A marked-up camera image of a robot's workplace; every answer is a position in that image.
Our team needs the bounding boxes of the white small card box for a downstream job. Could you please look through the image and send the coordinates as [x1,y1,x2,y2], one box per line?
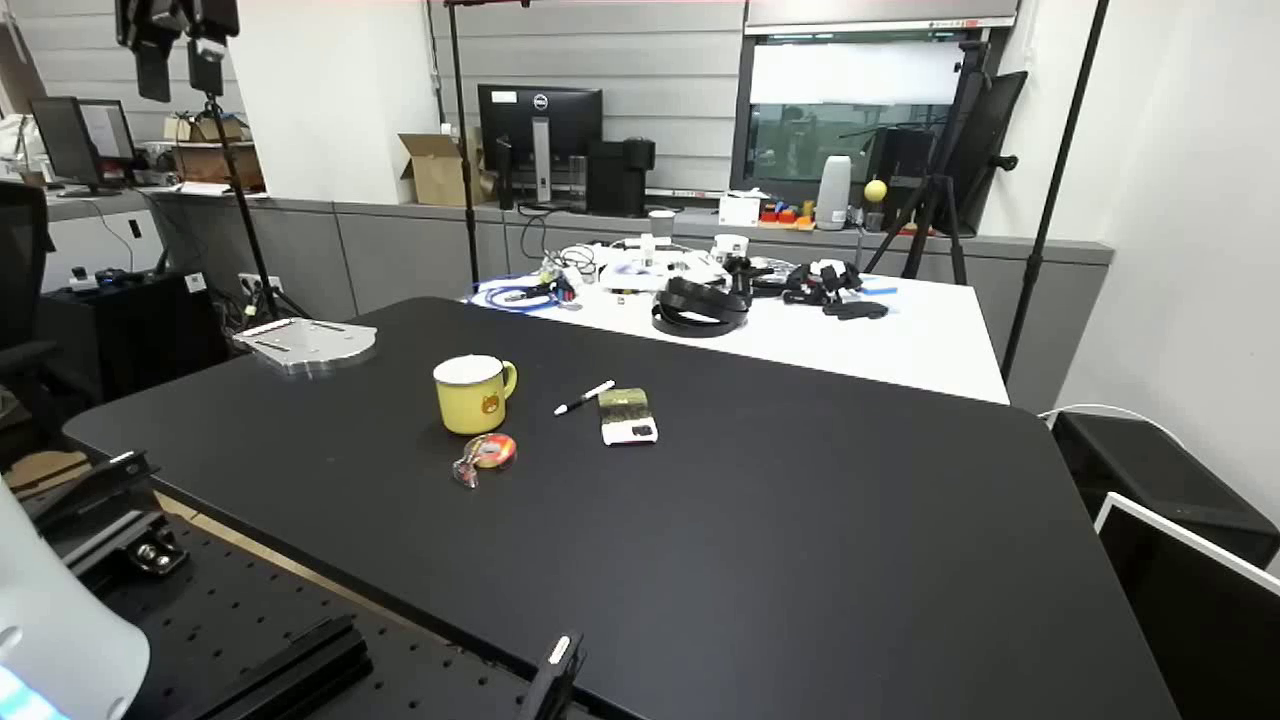
[599,416,660,449]

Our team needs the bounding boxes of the yellow ceramic cup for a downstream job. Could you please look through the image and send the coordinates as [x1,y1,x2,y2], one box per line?
[433,352,521,437]

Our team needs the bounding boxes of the black camera tripod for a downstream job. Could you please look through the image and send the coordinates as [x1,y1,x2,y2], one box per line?
[871,38,1022,285]

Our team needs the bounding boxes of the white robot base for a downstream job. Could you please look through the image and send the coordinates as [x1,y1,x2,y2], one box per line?
[0,488,151,720]

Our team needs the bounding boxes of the olive green small box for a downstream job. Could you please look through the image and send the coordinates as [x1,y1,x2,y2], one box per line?
[597,388,648,408]

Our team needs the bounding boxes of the black cable bundle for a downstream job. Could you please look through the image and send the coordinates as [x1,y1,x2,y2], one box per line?
[780,257,892,322]

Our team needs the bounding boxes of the black pole right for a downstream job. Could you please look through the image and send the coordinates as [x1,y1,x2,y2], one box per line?
[999,0,1110,378]

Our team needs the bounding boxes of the orange wrapped candy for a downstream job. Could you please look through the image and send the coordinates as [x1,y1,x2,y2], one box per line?
[450,431,517,488]

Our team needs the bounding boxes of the cardboard box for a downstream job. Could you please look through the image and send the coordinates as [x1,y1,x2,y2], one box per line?
[400,133,465,206]

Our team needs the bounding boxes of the black monitor left desk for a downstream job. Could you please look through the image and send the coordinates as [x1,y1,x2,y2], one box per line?
[31,97,135,191]

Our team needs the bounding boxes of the yellow ball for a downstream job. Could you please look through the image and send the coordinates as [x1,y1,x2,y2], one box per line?
[863,181,886,205]

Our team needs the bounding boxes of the white cylinder speaker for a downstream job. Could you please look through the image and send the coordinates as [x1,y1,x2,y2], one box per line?
[817,155,852,229]

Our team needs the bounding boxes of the black mount bottom edge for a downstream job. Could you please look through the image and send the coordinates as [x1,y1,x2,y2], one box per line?
[521,633,578,720]

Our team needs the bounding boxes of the black and white pen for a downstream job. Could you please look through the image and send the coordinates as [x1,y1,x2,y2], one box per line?
[551,378,616,418]

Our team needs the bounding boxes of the black headset on table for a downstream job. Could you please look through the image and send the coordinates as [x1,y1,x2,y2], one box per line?
[653,275,752,335]

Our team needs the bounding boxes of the black box right floor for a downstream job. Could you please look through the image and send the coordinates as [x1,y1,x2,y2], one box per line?
[1051,413,1280,569]

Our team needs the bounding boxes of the black computer monitor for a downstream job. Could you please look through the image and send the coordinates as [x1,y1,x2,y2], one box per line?
[479,84,605,205]

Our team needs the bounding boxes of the white table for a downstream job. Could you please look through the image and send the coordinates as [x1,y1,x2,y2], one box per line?
[470,249,1009,405]

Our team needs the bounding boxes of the black clamp bracket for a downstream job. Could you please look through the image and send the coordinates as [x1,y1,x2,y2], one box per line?
[27,450,189,581]

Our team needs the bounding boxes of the black light stand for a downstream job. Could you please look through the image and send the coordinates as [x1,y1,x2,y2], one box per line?
[189,38,298,319]

